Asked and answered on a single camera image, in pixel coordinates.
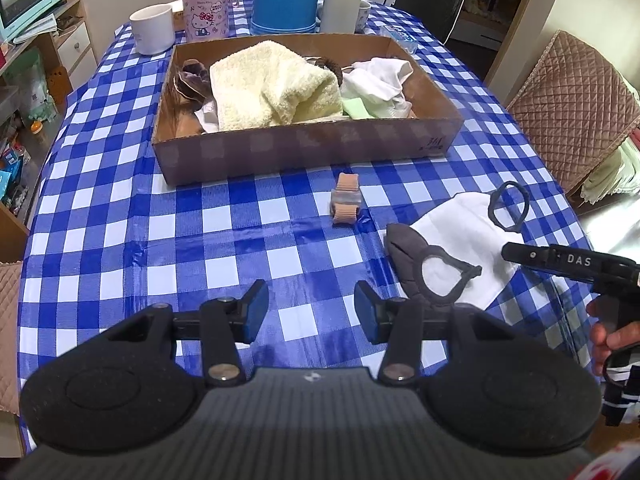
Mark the blue checkered tablecloth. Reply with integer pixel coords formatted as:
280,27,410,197
20,0,608,456

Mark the small white cloth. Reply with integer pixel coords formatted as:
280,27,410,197
194,102,221,134

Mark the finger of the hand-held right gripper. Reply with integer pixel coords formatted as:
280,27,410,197
501,242,601,282

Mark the white face mask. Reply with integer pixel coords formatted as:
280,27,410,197
407,191,526,311

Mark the wooden shelf unit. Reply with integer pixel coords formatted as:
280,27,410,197
0,0,98,241

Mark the black face mask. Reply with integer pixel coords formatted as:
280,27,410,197
385,222,483,307

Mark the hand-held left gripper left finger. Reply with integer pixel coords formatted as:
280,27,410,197
107,279,271,387

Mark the cardboard box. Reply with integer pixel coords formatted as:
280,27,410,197
151,32,466,187

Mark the red and white clothing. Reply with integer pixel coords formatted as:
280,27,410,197
595,442,640,480

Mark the brown quilted chair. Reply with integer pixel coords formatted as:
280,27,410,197
506,30,640,193
0,260,31,413

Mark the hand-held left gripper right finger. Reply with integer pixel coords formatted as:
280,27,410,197
353,280,521,387

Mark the dark brown scrunchie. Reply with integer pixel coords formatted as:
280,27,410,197
305,55,353,86

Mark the stack of papers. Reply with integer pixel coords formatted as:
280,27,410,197
12,14,58,45

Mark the white mug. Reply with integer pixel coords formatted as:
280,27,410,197
129,3,176,56

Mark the pink cartoon bottle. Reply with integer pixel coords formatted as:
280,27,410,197
178,0,236,43

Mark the green cloth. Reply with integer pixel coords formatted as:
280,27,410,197
342,96,401,121

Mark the green printed bag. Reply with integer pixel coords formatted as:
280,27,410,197
17,52,58,123

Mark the yellow towel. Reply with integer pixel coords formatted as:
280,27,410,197
209,41,345,132

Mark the cream cloth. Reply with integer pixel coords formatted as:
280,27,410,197
580,130,640,206

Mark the person's right hand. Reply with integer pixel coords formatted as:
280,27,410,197
586,296,640,376

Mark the blue packet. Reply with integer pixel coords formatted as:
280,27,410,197
385,24,420,53

